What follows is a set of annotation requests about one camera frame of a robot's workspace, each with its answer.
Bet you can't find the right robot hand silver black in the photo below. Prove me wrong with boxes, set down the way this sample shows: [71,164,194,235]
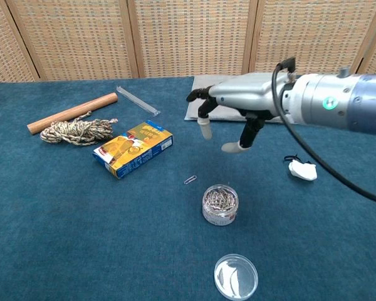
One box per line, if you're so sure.
[186,72,286,155]

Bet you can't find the clear round jar lid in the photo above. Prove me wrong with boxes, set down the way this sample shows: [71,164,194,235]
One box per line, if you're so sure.
[214,253,259,298]

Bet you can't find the grey frosted plastic bag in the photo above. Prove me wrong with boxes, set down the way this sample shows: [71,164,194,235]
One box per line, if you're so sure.
[184,74,285,124]

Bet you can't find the white crumpled paper wad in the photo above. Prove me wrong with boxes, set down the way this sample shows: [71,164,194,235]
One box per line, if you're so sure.
[288,158,318,182]

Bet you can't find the clear plastic sleeve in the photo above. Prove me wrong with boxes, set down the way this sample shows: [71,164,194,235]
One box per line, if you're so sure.
[116,86,162,117]

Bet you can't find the clear jar of paper clips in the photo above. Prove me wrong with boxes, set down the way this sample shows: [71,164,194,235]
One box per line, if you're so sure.
[202,184,239,227]

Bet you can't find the yellow blue cardboard box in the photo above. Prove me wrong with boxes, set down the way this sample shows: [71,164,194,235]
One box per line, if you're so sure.
[92,119,174,180]

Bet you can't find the wooden rod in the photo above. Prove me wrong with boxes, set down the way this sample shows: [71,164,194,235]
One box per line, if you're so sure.
[27,93,118,135]

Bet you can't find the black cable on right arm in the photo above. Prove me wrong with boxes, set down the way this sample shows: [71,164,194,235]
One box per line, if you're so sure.
[271,57,376,207]

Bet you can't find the coiled beige rope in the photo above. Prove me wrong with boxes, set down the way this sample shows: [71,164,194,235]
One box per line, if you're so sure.
[39,111,119,147]

